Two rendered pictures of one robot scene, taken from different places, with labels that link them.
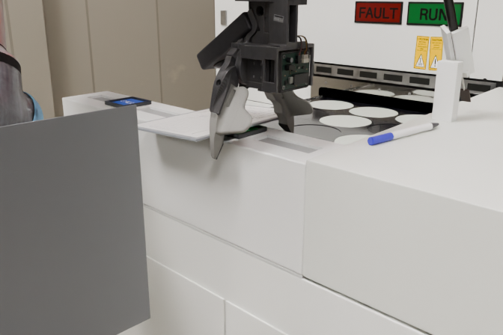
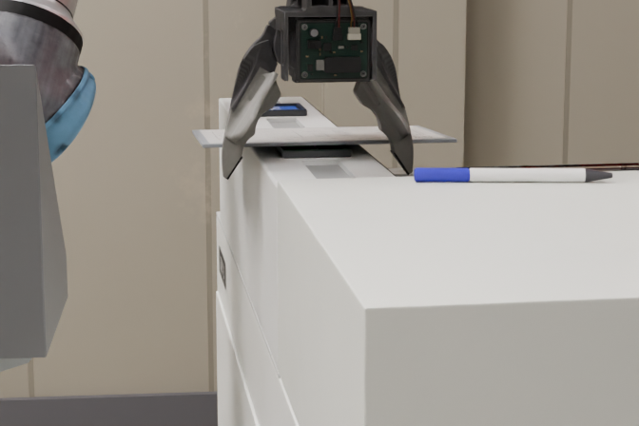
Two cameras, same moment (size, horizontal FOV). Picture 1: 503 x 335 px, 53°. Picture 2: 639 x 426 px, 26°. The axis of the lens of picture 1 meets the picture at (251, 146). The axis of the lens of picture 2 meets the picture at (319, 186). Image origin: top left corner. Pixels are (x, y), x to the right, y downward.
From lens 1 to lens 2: 0.73 m
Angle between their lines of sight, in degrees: 38
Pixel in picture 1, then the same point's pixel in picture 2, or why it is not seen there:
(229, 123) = (240, 124)
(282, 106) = (381, 119)
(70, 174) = not seen: outside the picture
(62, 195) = not seen: outside the picture
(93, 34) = (580, 20)
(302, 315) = not seen: outside the picture
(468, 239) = (313, 288)
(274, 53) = (283, 20)
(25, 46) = (421, 37)
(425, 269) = (304, 342)
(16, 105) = (43, 78)
